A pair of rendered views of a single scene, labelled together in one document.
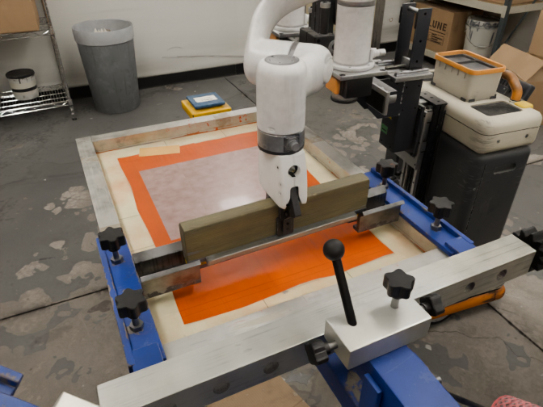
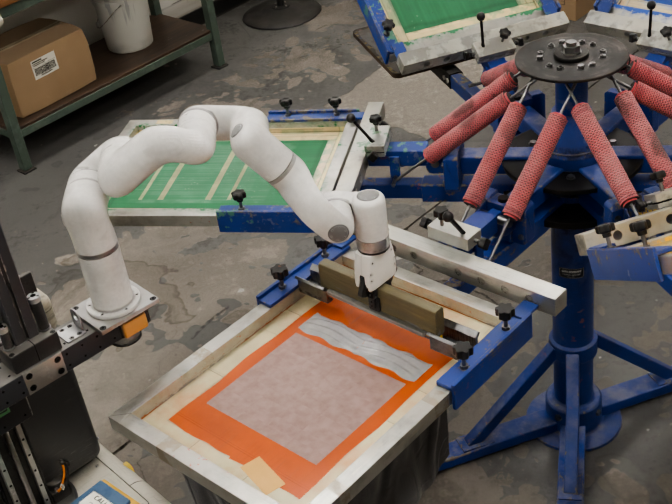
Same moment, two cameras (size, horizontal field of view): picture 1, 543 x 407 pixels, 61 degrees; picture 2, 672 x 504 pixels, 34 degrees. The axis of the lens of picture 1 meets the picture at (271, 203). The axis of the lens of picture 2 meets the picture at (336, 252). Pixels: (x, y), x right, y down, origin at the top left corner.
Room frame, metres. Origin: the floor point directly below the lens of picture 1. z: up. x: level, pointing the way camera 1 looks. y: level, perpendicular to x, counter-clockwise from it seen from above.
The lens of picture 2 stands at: (1.40, 1.92, 2.58)
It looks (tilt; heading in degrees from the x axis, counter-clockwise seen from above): 34 degrees down; 252
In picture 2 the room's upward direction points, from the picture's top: 9 degrees counter-clockwise
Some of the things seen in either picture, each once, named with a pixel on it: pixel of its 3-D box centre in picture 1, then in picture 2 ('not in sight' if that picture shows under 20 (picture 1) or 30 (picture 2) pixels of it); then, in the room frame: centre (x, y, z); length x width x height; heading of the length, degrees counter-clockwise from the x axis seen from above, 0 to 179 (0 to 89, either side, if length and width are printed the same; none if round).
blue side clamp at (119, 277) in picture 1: (129, 303); (486, 356); (0.53, 0.23, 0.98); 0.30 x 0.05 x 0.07; 25
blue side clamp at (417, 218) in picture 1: (406, 216); (305, 279); (0.76, -0.27, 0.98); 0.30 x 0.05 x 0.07; 25
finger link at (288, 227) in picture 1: (288, 222); not in sight; (0.64, -0.03, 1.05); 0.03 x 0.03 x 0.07; 25
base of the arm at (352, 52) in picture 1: (358, 34); (102, 273); (1.25, -0.23, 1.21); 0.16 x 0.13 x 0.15; 110
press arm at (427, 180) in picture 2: not in sight; (359, 188); (0.42, -0.72, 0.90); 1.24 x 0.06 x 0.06; 145
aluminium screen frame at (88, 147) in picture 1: (235, 192); (323, 372); (0.86, 0.08, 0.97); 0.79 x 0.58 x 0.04; 25
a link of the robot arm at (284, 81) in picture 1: (295, 85); (352, 214); (0.70, -0.04, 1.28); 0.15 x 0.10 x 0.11; 161
